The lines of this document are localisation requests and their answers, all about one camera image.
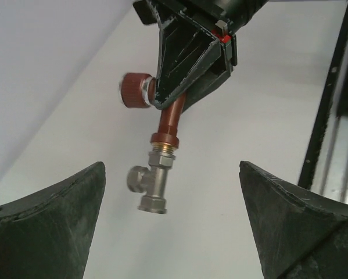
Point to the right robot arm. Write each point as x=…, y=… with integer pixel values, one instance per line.
x=243, y=8

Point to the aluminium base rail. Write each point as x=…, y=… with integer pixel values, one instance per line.
x=325, y=167

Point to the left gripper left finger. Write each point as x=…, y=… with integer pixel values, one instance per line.
x=48, y=234

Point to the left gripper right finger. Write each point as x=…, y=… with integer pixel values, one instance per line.
x=298, y=234

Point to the silver tee pipe fitting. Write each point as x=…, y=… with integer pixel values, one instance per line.
x=151, y=182

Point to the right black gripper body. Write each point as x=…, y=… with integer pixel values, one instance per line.
x=214, y=18

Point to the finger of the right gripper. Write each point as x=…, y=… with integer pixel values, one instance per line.
x=212, y=79
x=186, y=51

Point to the brown water faucet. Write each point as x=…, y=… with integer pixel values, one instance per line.
x=138, y=91

